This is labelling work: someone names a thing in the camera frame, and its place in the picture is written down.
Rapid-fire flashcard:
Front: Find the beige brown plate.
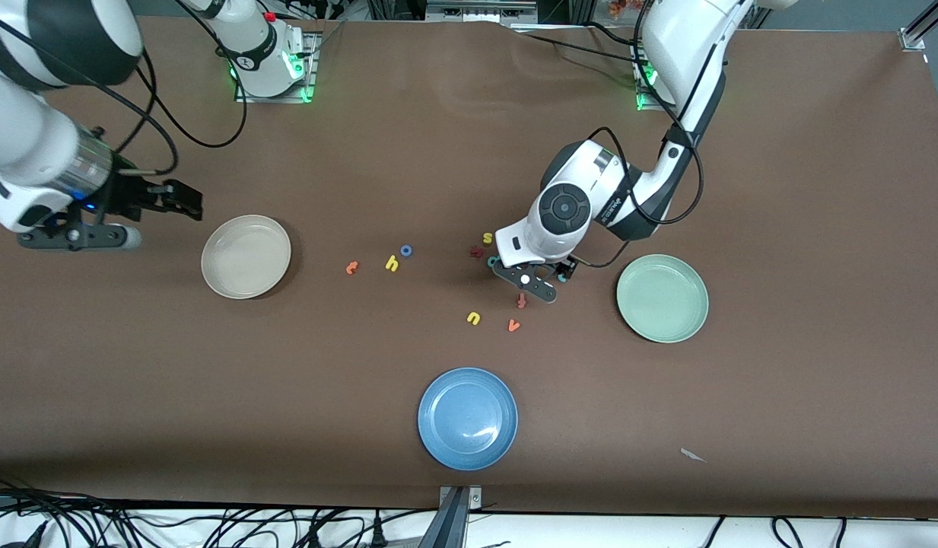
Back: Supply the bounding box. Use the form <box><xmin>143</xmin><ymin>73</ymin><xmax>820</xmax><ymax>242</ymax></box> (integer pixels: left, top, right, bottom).
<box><xmin>201</xmin><ymin>215</ymin><xmax>292</xmax><ymax>300</ymax></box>

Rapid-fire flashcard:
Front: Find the green plate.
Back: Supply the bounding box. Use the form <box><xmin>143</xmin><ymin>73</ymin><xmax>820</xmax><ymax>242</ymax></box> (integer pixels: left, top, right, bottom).
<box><xmin>616</xmin><ymin>254</ymin><xmax>710</xmax><ymax>344</ymax></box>

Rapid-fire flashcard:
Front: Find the blue plate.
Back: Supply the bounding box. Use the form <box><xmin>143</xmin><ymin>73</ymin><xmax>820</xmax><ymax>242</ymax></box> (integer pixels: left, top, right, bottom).
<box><xmin>418</xmin><ymin>368</ymin><xmax>519</xmax><ymax>471</ymax></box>

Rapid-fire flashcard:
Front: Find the grey equipment box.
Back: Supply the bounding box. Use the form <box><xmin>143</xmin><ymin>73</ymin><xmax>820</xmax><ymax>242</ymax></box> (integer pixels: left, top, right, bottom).
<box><xmin>425</xmin><ymin>0</ymin><xmax>539</xmax><ymax>22</ymax></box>

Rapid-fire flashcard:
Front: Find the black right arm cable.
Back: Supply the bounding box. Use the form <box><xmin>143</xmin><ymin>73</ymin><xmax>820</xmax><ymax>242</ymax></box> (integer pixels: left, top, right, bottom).
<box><xmin>0</xmin><ymin>8</ymin><xmax>249</xmax><ymax>177</ymax></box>

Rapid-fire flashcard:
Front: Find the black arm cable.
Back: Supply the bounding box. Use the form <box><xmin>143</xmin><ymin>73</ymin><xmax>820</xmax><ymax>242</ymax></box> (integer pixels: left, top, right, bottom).
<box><xmin>583</xmin><ymin>0</ymin><xmax>705</xmax><ymax>269</ymax></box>
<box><xmin>0</xmin><ymin>8</ymin><xmax>249</xmax><ymax>177</ymax></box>

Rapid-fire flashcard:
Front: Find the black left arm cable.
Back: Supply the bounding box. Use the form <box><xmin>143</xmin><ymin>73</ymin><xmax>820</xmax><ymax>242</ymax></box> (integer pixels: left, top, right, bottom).
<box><xmin>583</xmin><ymin>0</ymin><xmax>705</xmax><ymax>269</ymax></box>

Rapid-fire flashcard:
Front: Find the black cable on table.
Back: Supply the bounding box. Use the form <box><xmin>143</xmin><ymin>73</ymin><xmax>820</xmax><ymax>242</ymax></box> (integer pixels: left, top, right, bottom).
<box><xmin>507</xmin><ymin>29</ymin><xmax>652</xmax><ymax>65</ymax></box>

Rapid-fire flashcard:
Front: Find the metal table edge bracket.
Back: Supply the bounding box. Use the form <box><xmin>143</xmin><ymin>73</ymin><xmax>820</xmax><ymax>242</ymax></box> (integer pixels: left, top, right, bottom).
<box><xmin>436</xmin><ymin>486</ymin><xmax>483</xmax><ymax>548</ymax></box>

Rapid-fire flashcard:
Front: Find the aluminium frame profile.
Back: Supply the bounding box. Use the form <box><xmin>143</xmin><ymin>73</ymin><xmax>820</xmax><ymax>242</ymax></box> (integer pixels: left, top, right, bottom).
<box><xmin>898</xmin><ymin>0</ymin><xmax>938</xmax><ymax>50</ymax></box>

